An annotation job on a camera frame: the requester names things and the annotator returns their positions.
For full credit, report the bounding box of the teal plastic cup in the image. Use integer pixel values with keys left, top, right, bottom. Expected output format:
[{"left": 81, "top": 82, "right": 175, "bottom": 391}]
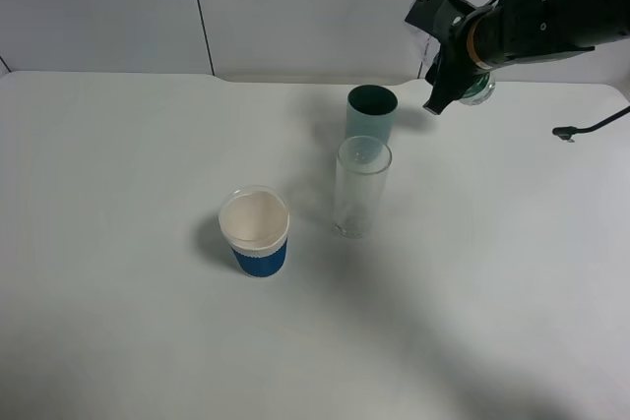
[{"left": 346, "top": 85, "right": 398, "bottom": 145}]

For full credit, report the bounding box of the blue and white paper cup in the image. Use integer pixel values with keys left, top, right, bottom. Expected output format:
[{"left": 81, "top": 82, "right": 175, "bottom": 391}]
[{"left": 218, "top": 186, "right": 290, "bottom": 277}]

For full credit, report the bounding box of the clear bottle with green label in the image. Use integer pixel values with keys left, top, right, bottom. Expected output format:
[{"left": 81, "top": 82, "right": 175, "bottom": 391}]
[{"left": 415, "top": 30, "right": 496, "bottom": 106}]

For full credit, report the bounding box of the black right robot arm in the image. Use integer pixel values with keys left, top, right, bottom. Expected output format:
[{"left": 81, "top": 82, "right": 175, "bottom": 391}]
[{"left": 409, "top": 0, "right": 629, "bottom": 115}]

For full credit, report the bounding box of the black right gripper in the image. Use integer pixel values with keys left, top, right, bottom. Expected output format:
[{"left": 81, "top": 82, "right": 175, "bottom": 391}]
[{"left": 423, "top": 2, "right": 494, "bottom": 114}]

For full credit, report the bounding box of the tall clear glass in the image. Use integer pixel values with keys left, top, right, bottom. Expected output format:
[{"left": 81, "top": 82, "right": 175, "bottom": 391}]
[{"left": 333, "top": 136, "right": 392, "bottom": 238}]

